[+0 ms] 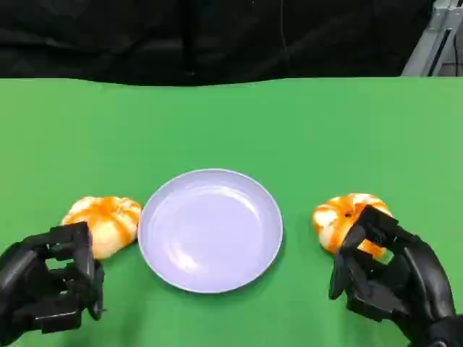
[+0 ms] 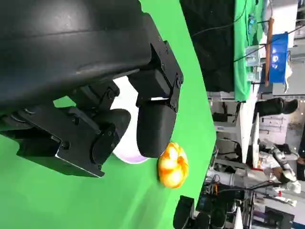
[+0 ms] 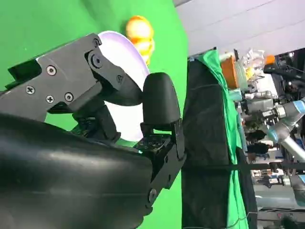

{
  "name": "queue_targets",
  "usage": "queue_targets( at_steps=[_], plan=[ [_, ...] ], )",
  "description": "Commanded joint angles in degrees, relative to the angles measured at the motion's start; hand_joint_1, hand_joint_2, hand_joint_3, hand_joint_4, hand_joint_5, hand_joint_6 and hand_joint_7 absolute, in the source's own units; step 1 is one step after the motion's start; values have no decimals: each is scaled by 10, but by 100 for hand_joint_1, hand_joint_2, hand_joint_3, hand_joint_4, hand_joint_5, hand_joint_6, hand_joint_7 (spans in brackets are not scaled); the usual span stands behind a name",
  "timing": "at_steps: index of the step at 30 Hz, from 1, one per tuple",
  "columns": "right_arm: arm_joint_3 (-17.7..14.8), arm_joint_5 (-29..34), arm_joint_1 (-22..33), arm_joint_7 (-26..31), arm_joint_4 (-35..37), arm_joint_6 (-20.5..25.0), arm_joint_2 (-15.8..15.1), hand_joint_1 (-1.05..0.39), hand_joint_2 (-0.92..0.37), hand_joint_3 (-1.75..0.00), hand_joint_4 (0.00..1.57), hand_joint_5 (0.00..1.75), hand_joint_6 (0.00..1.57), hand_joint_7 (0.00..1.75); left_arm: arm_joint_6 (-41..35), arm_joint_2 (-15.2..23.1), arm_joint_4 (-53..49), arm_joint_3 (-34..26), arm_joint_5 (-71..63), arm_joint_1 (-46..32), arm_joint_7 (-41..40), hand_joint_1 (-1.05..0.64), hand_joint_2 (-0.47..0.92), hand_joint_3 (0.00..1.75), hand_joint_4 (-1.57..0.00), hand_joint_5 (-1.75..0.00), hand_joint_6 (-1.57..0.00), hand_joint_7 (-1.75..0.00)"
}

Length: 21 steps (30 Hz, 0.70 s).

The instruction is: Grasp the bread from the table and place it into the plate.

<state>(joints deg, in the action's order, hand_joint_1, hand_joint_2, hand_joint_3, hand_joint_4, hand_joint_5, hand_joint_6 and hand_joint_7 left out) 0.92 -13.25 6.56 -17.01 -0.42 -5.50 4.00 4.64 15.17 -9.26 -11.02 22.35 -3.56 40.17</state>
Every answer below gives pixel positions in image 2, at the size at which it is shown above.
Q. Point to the lilac plate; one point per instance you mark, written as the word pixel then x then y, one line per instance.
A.
pixel 129 100

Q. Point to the white desk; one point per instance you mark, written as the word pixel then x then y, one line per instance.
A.
pixel 245 124

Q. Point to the grey pipe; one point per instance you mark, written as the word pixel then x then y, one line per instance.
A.
pixel 228 176

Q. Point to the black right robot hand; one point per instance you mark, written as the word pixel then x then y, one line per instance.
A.
pixel 183 212

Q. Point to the green background cloth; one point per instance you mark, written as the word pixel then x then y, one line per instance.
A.
pixel 243 71

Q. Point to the green table cloth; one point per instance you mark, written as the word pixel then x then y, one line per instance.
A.
pixel 71 202

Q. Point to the blue box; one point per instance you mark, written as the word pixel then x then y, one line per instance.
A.
pixel 280 57

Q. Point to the orange white toy bread roll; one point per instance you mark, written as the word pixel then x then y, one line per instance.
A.
pixel 174 167

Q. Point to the black curtain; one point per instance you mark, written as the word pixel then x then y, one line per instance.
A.
pixel 212 59

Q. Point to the brown wooden stick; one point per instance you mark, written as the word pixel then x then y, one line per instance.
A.
pixel 269 47

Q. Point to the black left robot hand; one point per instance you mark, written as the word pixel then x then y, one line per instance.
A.
pixel 59 47

